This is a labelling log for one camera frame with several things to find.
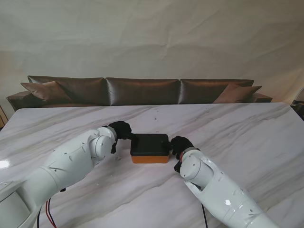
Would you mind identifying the red black left arm cable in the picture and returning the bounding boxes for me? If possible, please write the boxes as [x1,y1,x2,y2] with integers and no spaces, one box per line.
[35,189,66,228]

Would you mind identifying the brown throw pillow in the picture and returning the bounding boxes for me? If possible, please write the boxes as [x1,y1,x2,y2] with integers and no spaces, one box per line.
[213,84,263,104]
[20,81,72,103]

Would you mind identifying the red black right arm cable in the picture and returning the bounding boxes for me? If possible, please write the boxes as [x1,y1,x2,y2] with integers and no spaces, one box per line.
[201,203,209,228]

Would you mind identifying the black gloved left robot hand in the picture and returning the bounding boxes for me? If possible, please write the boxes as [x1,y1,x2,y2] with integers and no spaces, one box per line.
[109,120,136,141]

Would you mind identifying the brown leather sofa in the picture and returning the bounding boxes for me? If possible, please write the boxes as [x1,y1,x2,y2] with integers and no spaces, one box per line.
[6,75,273,112]

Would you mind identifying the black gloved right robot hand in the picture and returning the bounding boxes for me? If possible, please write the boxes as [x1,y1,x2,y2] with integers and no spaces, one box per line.
[162,135,196,160]

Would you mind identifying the orange tissue box cover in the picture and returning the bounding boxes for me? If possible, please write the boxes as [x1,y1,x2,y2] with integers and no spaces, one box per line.
[130,154,171,165]

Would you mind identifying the dark side furniture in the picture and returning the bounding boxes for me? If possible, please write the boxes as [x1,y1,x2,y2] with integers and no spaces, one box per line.
[291,99,304,121]

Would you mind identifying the black tissue box base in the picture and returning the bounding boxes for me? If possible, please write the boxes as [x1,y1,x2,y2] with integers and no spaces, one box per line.
[130,133,171,157]

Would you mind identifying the brown sofa back cushion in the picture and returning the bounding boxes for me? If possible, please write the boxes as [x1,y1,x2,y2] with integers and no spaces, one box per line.
[180,78,255,105]
[28,75,107,105]
[105,77,180,106]

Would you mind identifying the red black arm cable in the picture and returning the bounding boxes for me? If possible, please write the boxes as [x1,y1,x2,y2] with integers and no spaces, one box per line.
[201,203,209,228]
[35,189,66,228]

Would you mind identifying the wooden slatted furniture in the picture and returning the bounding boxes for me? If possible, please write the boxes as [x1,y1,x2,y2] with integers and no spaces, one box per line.
[0,104,7,130]

